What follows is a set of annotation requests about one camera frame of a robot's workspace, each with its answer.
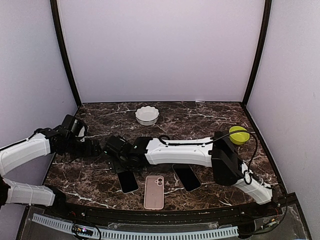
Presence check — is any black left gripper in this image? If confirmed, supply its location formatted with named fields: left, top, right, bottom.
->
left=64, top=137, right=102, bottom=160

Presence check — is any silver smartphone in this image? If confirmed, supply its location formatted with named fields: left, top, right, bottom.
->
left=117, top=171, right=139, bottom=194

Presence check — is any pink phone case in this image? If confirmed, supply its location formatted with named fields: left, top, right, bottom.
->
left=143, top=175, right=164, bottom=210

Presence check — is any clear phone case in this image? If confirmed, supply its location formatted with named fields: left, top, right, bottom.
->
left=171, top=163, right=202, bottom=193

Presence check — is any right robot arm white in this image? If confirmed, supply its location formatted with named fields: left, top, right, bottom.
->
left=103, top=131, right=275, bottom=217

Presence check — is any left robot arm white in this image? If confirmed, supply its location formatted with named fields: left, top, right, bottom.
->
left=0, top=114, right=102, bottom=218

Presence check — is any white scalloped ceramic bowl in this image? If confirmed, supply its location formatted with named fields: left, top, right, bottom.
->
left=135, top=105, right=160, bottom=126

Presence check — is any green circuit board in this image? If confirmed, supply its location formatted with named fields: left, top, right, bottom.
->
left=71, top=224, right=94, bottom=238

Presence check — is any green bowl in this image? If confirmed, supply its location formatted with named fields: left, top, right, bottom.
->
left=229, top=126, right=250, bottom=146

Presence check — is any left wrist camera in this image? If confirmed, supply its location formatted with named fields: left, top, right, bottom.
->
left=73, top=123, right=88, bottom=142

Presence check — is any white slotted cable duct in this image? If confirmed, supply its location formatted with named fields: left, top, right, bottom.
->
left=31, top=213, right=239, bottom=240

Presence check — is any black front rail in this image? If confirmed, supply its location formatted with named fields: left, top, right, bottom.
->
left=44, top=182, right=301, bottom=225

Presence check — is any black frame post left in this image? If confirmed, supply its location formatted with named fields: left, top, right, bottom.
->
left=50, top=0, right=82, bottom=108

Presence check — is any black frame post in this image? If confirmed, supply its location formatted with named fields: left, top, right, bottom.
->
left=242, top=0, right=272, bottom=108
left=50, top=0, right=82, bottom=108

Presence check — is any black frame post right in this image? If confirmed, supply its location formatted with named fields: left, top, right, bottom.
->
left=242, top=0, right=272, bottom=108

